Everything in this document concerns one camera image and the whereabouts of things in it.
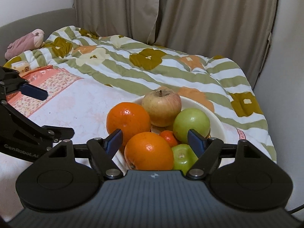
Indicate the large yellow-red apple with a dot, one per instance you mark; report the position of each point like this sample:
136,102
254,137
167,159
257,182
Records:
163,105

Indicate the pink floral towel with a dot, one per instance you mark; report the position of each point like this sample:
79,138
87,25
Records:
75,102

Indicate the pink plush toy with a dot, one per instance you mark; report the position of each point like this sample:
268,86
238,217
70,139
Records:
28,42

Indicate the green apple back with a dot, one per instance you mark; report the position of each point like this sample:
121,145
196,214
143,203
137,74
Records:
190,118

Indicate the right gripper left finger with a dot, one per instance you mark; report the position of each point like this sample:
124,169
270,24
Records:
101,153

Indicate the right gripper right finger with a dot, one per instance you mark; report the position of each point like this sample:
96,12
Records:
207,151

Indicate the tissue pack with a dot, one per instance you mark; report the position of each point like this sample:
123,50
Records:
21,66

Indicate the floral striped quilt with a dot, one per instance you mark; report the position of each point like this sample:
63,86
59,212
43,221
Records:
120,62

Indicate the small mandarin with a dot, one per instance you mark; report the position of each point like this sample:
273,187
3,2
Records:
169,137

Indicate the large orange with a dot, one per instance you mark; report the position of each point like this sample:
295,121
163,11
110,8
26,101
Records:
148,151
130,118

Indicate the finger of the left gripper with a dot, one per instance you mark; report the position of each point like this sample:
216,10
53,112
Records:
15,125
34,92

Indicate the green apple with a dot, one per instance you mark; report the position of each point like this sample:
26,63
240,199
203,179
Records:
184,157
190,118

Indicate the green apple front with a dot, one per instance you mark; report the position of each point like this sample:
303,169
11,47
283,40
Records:
184,157

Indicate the beige curtain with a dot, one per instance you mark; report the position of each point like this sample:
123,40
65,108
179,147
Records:
237,29

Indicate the grey headboard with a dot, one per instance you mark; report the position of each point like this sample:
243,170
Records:
47,21

